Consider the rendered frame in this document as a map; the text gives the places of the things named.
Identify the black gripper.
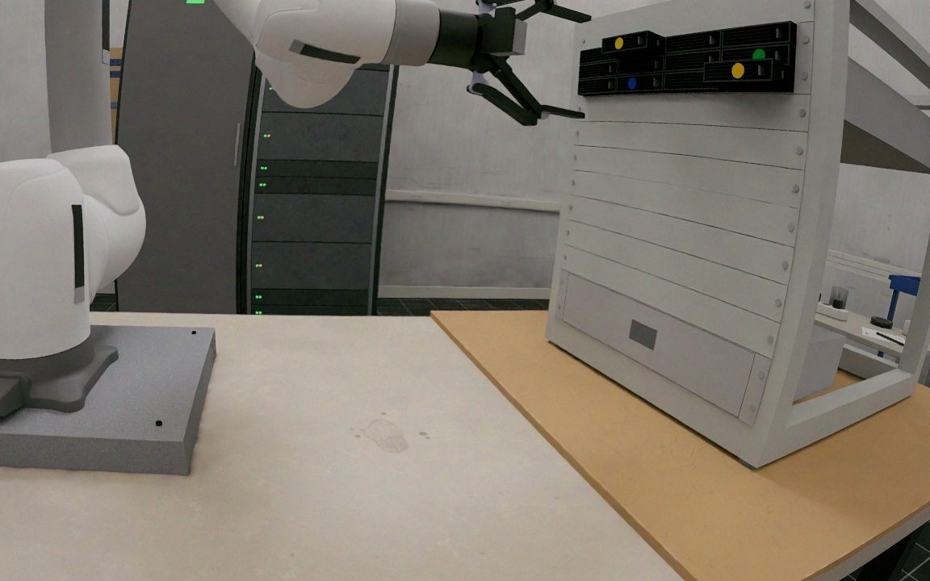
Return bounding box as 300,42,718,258
426,0,592,126

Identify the white server rack frame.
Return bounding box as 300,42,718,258
545,0,930,470

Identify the tan flat board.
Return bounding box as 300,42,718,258
430,311,930,581

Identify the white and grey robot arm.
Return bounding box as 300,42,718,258
0,0,440,419

